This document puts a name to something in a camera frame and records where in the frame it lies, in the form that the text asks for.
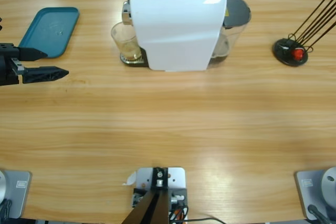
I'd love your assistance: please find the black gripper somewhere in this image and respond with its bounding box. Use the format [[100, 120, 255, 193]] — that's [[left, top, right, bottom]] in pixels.
[[0, 42, 69, 87]]

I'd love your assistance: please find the clear glass cup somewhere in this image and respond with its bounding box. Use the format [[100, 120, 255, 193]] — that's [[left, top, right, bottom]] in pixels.
[[110, 22, 143, 61]]

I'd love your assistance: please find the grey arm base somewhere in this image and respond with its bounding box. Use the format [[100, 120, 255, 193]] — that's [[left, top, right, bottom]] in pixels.
[[293, 166, 336, 221], [0, 170, 33, 219]]

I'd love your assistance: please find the white capsule coffee machine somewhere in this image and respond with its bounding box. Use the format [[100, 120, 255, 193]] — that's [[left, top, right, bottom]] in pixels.
[[121, 0, 228, 73]]

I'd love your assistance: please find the red coffee capsule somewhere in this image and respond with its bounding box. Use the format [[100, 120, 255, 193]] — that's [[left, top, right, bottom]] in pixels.
[[292, 48, 305, 61]]

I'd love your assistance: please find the teal plastic tray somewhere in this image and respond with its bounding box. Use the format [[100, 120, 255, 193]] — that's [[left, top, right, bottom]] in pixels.
[[18, 7, 80, 59]]

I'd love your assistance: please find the metal grille drip tray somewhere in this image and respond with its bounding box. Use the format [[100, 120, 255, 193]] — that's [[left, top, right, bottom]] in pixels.
[[120, 50, 149, 67]]

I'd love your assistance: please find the white paper tab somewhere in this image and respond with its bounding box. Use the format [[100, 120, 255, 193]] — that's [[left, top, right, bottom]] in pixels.
[[122, 171, 138, 187]]

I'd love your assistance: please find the clear water tank black lid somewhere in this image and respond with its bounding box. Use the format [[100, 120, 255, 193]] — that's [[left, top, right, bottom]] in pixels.
[[209, 0, 252, 68]]

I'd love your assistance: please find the black capsule holder with rods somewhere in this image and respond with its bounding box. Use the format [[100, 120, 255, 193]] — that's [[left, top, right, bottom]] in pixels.
[[272, 0, 336, 67]]

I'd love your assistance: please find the black base cable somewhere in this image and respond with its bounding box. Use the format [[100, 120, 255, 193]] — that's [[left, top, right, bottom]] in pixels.
[[307, 204, 333, 224], [0, 199, 13, 219]]

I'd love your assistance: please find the white mount block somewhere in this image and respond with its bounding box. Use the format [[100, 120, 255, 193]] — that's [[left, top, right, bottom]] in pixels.
[[136, 166, 187, 199]]

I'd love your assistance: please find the dark camera post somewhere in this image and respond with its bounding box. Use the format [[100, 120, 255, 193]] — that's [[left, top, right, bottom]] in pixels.
[[122, 166, 169, 224]]

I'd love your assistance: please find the orange black cable bundle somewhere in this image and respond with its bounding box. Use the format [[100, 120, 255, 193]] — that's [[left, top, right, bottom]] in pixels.
[[169, 205, 190, 221]]

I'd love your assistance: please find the black floor cable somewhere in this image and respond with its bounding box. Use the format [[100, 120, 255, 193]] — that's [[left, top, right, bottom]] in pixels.
[[187, 217, 227, 224]]

